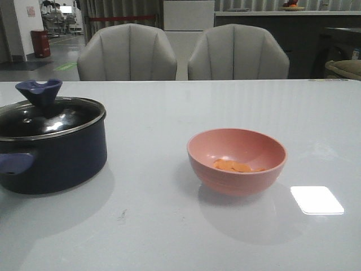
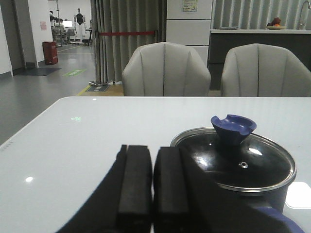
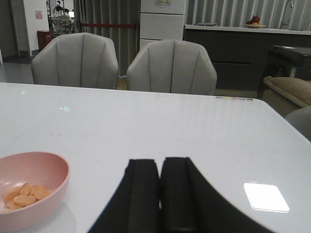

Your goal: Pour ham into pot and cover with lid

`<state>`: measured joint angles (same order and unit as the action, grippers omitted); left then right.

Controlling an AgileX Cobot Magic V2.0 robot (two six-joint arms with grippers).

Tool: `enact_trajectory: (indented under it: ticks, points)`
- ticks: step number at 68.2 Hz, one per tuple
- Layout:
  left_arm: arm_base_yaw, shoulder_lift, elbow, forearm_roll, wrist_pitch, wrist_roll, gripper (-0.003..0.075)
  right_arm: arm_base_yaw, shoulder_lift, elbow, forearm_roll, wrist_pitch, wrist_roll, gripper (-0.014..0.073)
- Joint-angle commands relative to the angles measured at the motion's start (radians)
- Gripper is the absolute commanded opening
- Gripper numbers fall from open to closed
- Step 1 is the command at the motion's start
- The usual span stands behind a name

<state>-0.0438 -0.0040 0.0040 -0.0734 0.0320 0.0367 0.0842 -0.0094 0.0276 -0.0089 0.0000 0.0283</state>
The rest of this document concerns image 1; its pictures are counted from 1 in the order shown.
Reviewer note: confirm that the orange ham slices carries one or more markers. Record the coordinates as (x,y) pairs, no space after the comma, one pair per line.
(234,166)

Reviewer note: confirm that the pink plastic bowl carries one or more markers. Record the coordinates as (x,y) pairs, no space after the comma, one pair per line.
(264,156)

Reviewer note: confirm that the dark blue cooking pot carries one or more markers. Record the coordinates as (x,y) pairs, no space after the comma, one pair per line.
(54,164)

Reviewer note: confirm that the glass lid with blue knob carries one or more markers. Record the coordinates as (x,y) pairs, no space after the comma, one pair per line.
(45,115)

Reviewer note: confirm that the right grey upholstered chair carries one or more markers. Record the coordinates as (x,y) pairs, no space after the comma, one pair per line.
(237,52)

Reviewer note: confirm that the grey upholstered chair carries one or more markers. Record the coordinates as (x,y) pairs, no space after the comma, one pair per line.
(128,52)
(237,52)

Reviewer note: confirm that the left grey upholstered chair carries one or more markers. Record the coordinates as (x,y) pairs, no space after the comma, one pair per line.
(128,52)

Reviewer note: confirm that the white cabinet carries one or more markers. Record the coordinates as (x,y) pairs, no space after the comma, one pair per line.
(184,21)

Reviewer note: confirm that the red barrier belt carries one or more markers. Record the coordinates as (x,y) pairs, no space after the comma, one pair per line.
(124,18)

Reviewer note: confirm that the grey curtain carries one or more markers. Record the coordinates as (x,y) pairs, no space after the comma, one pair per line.
(114,8)

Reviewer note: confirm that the red trash bin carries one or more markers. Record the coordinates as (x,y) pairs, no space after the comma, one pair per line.
(40,43)

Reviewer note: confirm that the fruit bowl on counter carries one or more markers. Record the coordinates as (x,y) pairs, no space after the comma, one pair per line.
(291,5)

